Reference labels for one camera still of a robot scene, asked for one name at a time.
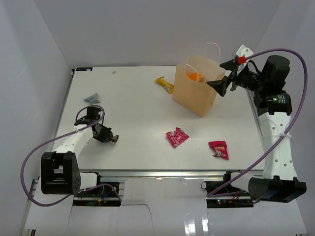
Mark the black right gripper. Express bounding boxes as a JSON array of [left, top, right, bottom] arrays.
[[208, 59, 267, 97]]

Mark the brown chocolate bar wrapper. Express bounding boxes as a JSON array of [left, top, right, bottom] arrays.
[[109, 135, 119, 145]]

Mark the orange yellow snack bag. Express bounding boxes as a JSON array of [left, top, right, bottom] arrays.
[[186, 72, 204, 83]]

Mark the silver blue snack wrapper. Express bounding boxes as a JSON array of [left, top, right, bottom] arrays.
[[83, 93, 100, 105]]

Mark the red chips snack packet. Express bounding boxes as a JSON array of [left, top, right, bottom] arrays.
[[208, 141, 229, 160]]

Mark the pink red snack packet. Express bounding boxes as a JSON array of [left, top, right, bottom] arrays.
[[165, 127, 189, 148]]

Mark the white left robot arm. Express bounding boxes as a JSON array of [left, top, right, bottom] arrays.
[[40, 105, 119, 196]]

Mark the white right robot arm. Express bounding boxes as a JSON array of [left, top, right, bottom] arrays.
[[207, 55, 307, 203]]

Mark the brown paper bag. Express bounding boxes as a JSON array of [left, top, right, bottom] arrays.
[[173, 42, 225, 117]]

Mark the yellow snack bar wrapper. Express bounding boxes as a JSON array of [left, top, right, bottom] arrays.
[[155, 76, 174, 94]]

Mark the left blue corner label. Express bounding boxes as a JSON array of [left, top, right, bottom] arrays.
[[75, 67, 93, 71]]

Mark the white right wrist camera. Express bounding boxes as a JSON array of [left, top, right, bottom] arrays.
[[232, 44, 254, 72]]

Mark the aluminium table frame rail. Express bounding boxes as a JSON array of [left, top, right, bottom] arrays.
[[78, 169, 264, 178]]

